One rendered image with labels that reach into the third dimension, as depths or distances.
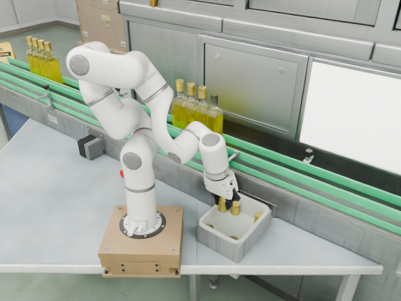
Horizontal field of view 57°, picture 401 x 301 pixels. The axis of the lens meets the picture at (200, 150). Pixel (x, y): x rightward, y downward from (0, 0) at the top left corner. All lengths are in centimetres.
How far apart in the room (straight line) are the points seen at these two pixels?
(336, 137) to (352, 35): 35
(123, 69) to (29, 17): 674
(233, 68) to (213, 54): 10
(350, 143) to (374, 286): 66
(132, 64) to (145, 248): 56
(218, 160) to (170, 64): 81
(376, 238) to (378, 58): 56
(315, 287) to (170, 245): 93
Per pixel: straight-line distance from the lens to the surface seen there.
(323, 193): 131
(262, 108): 147
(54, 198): 161
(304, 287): 195
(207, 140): 101
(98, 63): 96
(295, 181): 134
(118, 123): 106
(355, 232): 133
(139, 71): 95
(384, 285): 174
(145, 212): 119
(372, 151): 137
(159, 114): 101
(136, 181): 112
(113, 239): 122
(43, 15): 780
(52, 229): 147
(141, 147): 107
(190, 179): 146
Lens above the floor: 171
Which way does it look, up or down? 32 degrees down
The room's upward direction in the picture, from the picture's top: straight up
